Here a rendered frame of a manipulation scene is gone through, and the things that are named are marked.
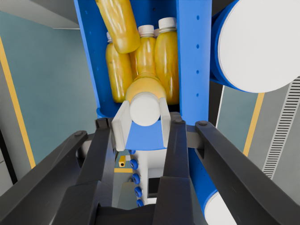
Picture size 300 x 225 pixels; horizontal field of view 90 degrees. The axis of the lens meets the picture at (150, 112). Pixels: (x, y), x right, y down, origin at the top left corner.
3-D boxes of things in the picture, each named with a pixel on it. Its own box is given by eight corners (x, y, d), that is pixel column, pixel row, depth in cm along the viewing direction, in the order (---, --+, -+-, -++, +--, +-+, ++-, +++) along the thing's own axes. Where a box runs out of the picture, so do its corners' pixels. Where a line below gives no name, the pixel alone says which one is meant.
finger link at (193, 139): (172, 134, 11) (213, 131, 11) (167, 111, 16) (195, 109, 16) (173, 151, 12) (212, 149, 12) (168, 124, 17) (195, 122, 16)
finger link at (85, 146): (111, 156, 12) (74, 159, 12) (122, 128, 17) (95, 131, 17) (107, 139, 11) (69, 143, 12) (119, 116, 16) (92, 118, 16)
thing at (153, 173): (148, 172, 68) (147, 203, 54) (147, 165, 67) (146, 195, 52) (170, 171, 68) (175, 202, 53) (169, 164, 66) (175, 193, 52)
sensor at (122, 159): (121, 160, 70) (119, 167, 65) (120, 155, 69) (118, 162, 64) (138, 159, 69) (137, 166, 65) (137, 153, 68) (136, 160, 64)
